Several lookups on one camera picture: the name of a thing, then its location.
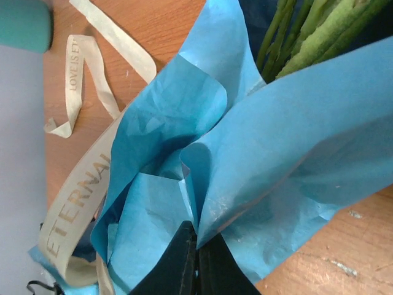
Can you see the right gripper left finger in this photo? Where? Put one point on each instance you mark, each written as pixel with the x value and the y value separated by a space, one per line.
pixel 174 273

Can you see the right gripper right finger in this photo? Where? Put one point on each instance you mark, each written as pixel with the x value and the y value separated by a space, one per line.
pixel 219 272

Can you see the cream printed ribbon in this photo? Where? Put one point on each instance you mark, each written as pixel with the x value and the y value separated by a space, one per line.
pixel 84 190

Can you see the blue paper bouquet wrapper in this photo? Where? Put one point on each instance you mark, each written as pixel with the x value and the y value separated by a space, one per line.
pixel 266 165

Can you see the pink yellow flower bouquet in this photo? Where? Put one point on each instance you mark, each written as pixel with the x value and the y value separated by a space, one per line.
pixel 320 31

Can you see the teal cylindrical vase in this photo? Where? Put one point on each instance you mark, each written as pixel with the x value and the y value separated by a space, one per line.
pixel 26 25

